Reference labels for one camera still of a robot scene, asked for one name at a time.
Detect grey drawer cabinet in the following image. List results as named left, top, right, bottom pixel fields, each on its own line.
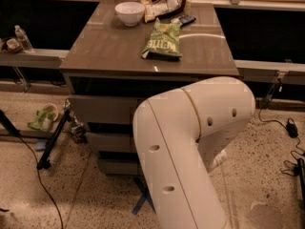
left=60, top=1, right=238, bottom=176

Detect green chip bag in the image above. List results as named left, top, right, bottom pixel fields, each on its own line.
left=141, top=19, right=182, bottom=59

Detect clear water bottle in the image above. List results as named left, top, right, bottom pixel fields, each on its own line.
left=14, top=25, right=34, bottom=53

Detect black floor cable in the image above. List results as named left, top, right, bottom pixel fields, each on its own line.
left=0, top=109, right=65, bottom=229

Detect small items on shelf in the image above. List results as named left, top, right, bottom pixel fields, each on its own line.
left=0, top=37, right=22, bottom=53

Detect grey drawer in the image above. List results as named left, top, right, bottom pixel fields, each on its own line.
left=70, top=94, right=143, bottom=124
left=87, top=133, right=136, bottom=153

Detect white bowl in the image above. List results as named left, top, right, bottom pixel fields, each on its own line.
left=115, top=2, right=144, bottom=26

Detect brown white snack bag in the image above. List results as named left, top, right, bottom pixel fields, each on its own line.
left=139, top=0, right=186, bottom=23

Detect blue tape cross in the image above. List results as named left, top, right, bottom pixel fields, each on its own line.
left=132, top=177, right=155, bottom=216

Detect dark blue snack packet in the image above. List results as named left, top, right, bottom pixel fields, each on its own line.
left=172, top=14, right=196, bottom=27

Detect black tripod leg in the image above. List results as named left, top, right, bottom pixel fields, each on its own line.
left=36, top=110, right=71, bottom=170

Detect green white crumpled bag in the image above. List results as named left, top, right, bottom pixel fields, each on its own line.
left=28, top=103, right=59, bottom=132

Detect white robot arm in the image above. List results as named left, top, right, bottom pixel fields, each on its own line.
left=132, top=76, right=255, bottom=229

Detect grey top drawer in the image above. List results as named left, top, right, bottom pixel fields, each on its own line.
left=70, top=94, right=143, bottom=124

